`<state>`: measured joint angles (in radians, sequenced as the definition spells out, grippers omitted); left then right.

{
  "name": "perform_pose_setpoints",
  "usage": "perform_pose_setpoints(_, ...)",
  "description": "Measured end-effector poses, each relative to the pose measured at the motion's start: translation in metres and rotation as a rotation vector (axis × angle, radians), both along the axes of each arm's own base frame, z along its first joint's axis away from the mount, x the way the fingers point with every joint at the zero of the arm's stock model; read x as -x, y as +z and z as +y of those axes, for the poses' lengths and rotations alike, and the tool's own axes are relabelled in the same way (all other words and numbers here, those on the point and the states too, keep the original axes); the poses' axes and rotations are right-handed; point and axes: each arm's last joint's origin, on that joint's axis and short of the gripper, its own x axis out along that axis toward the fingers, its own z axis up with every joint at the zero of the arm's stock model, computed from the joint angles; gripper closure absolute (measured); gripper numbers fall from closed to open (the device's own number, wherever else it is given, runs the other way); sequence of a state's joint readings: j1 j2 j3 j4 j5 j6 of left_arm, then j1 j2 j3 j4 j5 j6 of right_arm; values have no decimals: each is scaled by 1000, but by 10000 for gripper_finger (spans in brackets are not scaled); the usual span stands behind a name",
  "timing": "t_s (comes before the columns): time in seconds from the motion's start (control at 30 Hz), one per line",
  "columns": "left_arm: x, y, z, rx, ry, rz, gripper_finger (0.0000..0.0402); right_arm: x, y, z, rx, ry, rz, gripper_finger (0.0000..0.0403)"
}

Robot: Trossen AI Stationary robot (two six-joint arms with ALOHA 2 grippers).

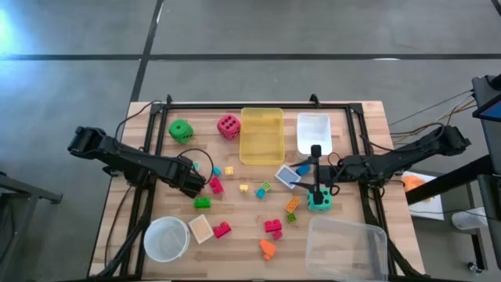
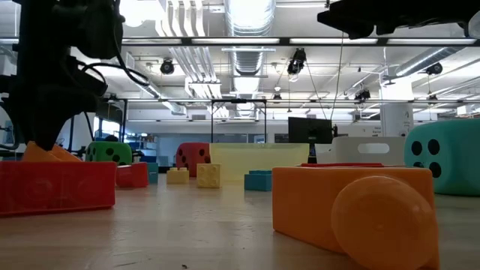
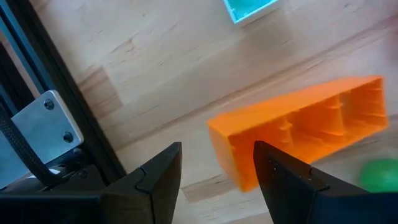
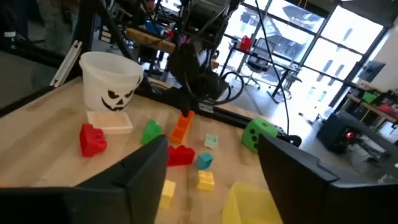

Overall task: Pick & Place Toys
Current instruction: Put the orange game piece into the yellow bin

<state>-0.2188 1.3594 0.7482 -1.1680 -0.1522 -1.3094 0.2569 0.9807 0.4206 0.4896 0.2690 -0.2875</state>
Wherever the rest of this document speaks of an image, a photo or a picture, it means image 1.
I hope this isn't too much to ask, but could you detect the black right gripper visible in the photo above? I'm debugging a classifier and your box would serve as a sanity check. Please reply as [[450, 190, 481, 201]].
[[289, 144, 344, 205]]

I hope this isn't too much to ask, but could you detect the blue card with white frame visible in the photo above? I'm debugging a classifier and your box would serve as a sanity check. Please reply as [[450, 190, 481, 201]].
[[274, 164, 302, 190]]

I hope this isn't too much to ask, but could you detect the green foam die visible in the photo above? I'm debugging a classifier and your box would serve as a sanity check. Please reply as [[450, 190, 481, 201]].
[[168, 118, 195, 145]]

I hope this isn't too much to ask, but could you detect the yellow translucent plastic bin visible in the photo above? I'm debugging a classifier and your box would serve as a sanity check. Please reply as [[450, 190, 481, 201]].
[[239, 107, 286, 166]]

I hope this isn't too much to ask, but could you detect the pink foam die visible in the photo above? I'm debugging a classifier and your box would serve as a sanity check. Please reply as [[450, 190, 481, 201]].
[[216, 114, 242, 141]]

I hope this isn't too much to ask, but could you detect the orange long toy brick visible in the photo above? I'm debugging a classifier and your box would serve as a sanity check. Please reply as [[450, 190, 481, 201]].
[[284, 196, 301, 214]]

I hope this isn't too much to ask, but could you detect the teal foam die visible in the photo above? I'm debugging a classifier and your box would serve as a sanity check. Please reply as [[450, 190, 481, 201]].
[[306, 186, 333, 212]]

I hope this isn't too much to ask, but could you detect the white plastic bin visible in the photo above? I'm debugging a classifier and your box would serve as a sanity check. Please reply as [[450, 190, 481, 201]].
[[296, 112, 333, 156]]

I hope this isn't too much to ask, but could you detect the white round bucket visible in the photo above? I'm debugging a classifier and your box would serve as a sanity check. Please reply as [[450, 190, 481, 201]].
[[142, 215, 191, 263]]

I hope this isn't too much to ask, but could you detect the orange toy car block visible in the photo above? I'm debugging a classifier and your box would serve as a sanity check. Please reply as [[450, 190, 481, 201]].
[[258, 239, 277, 262]]

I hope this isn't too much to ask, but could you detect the clear plastic container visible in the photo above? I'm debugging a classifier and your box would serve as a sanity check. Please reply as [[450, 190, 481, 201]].
[[305, 215, 389, 282]]

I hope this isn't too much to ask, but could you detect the orange object on paper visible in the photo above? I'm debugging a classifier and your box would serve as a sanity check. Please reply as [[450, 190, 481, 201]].
[[402, 175, 427, 193]]

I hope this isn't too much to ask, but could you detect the white paper sheet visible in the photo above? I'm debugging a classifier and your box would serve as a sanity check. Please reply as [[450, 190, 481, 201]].
[[401, 171, 445, 222]]

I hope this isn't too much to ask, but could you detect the black equipment stand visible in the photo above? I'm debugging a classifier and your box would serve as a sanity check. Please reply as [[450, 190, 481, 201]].
[[405, 117, 501, 271]]

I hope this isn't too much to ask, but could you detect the grey metal stand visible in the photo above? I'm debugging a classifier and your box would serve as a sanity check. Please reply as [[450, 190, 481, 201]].
[[0, 171, 63, 282]]

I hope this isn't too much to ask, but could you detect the white rounded object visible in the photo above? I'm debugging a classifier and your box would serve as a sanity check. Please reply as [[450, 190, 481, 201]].
[[451, 206, 488, 231]]

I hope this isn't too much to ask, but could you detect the black monitor with blue screen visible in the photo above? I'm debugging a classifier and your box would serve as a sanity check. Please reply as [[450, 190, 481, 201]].
[[471, 74, 501, 122]]

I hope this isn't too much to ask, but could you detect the black left wrist camera cable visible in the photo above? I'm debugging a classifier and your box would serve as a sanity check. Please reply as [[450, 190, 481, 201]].
[[176, 147, 214, 185]]

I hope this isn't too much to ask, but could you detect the orange card with white frame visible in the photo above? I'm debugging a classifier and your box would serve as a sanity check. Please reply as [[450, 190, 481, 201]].
[[188, 214, 215, 245]]

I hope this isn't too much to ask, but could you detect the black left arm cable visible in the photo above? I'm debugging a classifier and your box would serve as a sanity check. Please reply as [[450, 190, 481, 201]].
[[114, 99, 164, 138]]

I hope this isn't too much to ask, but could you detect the grey cable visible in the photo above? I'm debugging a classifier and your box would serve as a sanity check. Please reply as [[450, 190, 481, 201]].
[[388, 89, 475, 128]]

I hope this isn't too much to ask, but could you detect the yellow cable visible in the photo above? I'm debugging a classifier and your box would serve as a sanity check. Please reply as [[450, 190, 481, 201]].
[[391, 97, 478, 146]]

